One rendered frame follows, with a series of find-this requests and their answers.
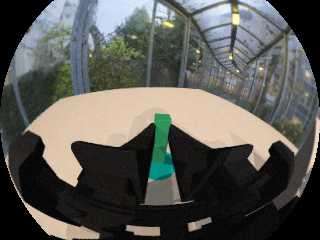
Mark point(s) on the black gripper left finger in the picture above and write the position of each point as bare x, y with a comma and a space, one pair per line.
132, 159

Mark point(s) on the green rectangular post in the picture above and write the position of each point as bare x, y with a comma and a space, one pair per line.
162, 122

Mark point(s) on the cyan circle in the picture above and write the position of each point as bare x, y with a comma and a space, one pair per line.
161, 171

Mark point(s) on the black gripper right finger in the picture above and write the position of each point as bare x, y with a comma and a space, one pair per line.
194, 162

